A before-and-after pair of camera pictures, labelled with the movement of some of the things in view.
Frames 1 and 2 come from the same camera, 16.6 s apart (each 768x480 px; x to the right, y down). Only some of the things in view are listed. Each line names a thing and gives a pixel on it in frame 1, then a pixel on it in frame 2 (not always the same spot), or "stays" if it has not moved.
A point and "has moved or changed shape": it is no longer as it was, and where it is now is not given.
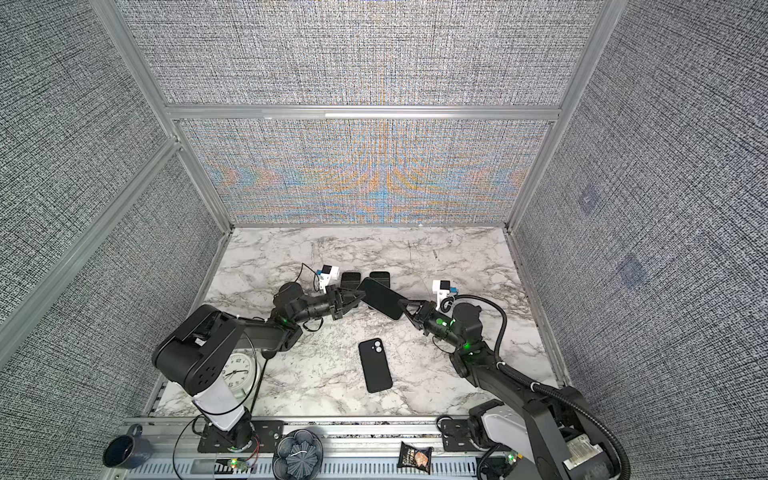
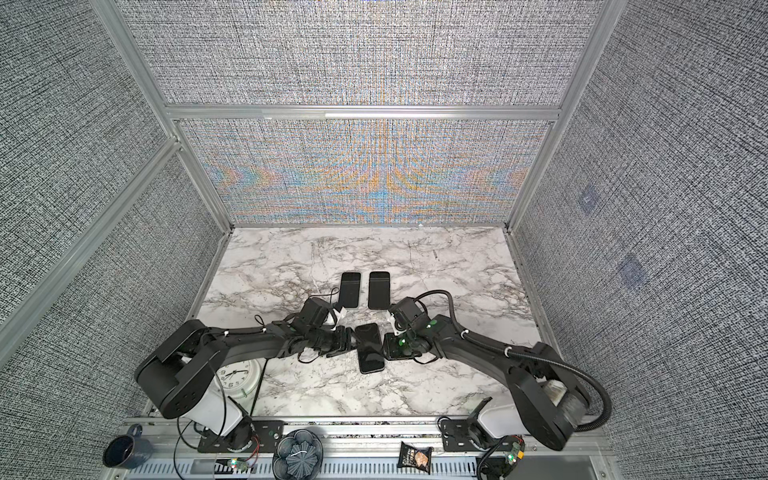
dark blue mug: [132, 450] stays
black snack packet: [412, 457] stays
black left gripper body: [327, 306] to [330, 343]
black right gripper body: [440, 326] to [401, 346]
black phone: [350, 280] stays
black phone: [382, 297] to [370, 347]
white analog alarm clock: [239, 371] stays
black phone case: [375, 365] has moved or changed shape
